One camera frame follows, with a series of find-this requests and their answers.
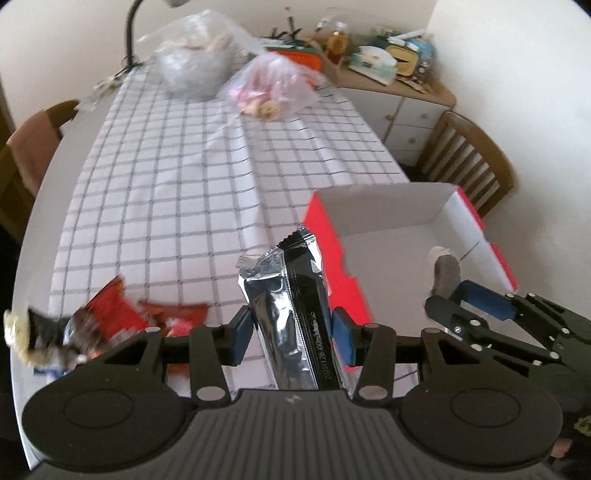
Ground silver black snack packet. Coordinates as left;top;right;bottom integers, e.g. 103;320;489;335
238;226;349;391

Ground red chips bag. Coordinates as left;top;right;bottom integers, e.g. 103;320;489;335
86;276;150;357

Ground dark brown snack bag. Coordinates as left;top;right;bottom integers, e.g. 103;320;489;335
62;308;110;359

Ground black snack wrapper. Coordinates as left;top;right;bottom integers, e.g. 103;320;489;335
28;308;71;368

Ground cream wrapper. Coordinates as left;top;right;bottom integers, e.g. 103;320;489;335
3;310;45;367

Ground dark red Oreo packet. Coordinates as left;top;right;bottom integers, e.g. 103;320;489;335
138;301;208;337

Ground small clear bag with snacks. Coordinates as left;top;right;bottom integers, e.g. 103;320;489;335
221;52;328;121

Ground red cardboard box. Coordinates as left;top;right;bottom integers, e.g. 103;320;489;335
304;182;518;336

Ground blue white snack packet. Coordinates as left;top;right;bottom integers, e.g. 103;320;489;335
33;367;69;383

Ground white checkered tablecloth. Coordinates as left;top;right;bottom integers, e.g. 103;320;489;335
48;65;405;323

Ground right wooden chair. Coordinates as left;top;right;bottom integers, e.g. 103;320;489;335
411;111;515;217

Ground wooden chair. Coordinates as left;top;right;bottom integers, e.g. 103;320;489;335
411;111;515;217
1;100;79;245

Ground white drawer cabinet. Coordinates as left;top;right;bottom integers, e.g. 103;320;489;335
321;55;456;166

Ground left wooden chair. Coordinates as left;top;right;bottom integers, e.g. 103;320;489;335
1;100;79;245

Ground tissue box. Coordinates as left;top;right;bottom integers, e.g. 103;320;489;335
349;46;397;86

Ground pink cloth on chair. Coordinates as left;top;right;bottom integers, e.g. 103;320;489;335
7;110;61;197

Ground large clear plastic bag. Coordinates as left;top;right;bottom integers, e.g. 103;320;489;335
139;9;264;101

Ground orange green box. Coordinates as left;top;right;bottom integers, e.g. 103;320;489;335
263;45;327;88

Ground amber liquid bottle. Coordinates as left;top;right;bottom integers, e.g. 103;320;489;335
325;21;349;65

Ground silver desk lamp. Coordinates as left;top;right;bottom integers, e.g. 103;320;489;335
121;0;191;70

